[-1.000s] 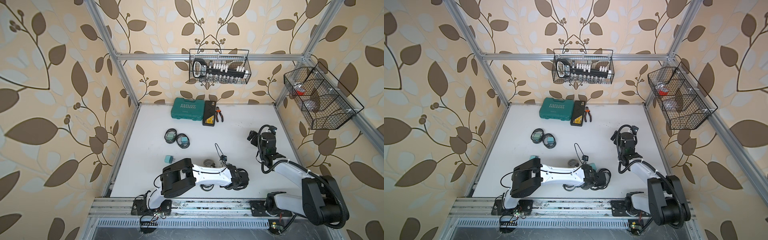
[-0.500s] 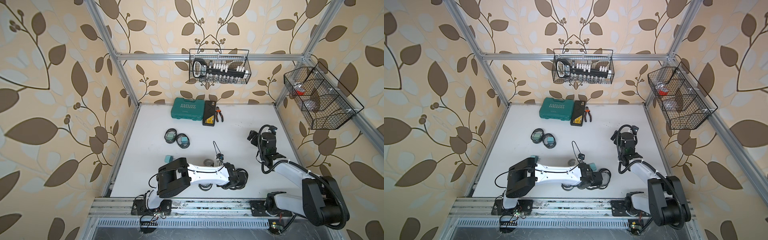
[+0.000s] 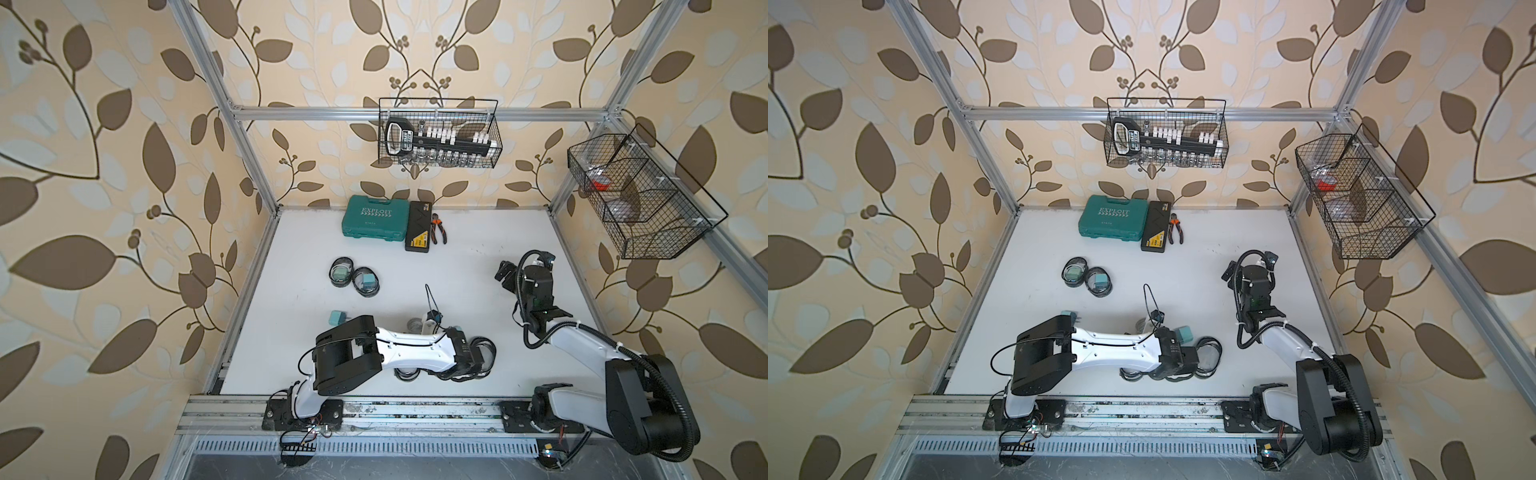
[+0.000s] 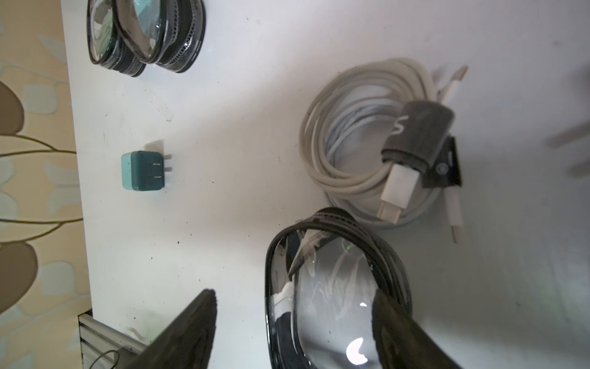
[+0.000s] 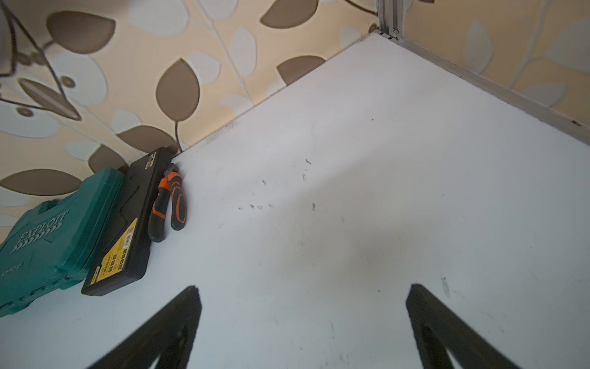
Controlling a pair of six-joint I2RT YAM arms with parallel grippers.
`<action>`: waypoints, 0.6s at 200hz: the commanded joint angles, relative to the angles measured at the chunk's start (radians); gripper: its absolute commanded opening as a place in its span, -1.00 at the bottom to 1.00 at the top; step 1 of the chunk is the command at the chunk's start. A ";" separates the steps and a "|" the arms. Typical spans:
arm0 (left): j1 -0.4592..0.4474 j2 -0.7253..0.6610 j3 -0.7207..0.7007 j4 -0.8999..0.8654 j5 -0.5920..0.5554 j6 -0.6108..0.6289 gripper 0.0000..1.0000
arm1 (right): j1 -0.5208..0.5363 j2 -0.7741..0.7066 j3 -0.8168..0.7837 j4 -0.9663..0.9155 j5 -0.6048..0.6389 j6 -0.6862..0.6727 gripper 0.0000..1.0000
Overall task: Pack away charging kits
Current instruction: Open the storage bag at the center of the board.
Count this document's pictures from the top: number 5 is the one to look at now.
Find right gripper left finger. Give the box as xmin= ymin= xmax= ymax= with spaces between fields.
xmin=91 ymin=285 xmax=202 ymax=368

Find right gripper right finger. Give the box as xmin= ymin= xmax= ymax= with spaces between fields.
xmin=406 ymin=284 xmax=518 ymax=368

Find black yellow-label case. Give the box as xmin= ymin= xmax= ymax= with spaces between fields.
xmin=81 ymin=147 xmax=174 ymax=296

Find green plastic tool case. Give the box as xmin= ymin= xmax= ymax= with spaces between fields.
xmin=1 ymin=169 xmax=126 ymax=316

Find orange black pliers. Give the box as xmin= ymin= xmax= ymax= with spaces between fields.
xmin=147 ymin=164 xmax=187 ymax=243

